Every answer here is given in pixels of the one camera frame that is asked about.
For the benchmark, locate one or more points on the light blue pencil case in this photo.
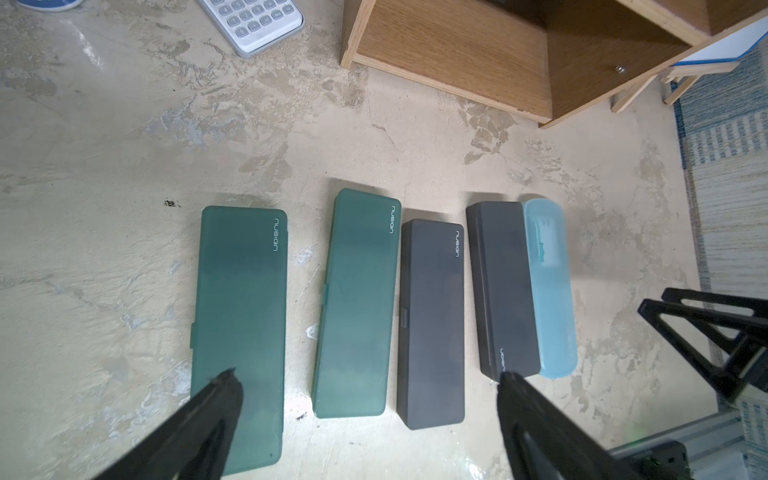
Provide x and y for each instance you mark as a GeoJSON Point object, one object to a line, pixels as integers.
{"type": "Point", "coordinates": [550, 276]}

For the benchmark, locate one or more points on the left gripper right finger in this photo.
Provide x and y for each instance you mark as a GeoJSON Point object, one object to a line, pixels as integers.
{"type": "Point", "coordinates": [527, 419]}

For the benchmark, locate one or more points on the blue-lidded pencil tube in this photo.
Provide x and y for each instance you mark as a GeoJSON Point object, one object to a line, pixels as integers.
{"type": "Point", "coordinates": [49, 5]}

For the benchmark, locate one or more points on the white calculator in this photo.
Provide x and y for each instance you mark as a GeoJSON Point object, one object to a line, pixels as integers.
{"type": "Point", "coordinates": [252, 26]}

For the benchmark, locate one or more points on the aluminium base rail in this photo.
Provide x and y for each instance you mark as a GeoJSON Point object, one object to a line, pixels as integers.
{"type": "Point", "coordinates": [727, 445]}

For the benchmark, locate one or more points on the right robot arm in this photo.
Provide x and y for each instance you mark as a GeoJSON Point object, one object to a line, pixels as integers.
{"type": "Point", "coordinates": [737, 327]}

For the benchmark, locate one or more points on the dark green pencil case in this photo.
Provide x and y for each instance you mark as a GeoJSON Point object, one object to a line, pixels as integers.
{"type": "Point", "coordinates": [355, 330]}
{"type": "Point", "coordinates": [240, 323]}

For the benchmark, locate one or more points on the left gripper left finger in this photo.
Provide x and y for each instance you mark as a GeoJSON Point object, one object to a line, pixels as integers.
{"type": "Point", "coordinates": [194, 443]}

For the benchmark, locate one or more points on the dark green pencil case outer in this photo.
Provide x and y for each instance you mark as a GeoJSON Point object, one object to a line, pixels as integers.
{"type": "Point", "coordinates": [240, 323]}

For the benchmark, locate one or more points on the black pencil case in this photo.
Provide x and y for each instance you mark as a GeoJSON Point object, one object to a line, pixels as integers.
{"type": "Point", "coordinates": [431, 357]}
{"type": "Point", "coordinates": [504, 310]}

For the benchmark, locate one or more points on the dark green pencil case inner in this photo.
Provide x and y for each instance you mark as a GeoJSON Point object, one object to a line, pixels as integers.
{"type": "Point", "coordinates": [355, 330]}

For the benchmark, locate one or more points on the wooden three-tier shelf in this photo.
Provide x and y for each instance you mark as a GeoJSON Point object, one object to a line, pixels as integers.
{"type": "Point", "coordinates": [543, 60]}

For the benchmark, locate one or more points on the small whiteboard on easel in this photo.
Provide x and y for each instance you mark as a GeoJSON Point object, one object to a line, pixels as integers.
{"type": "Point", "coordinates": [720, 57]}

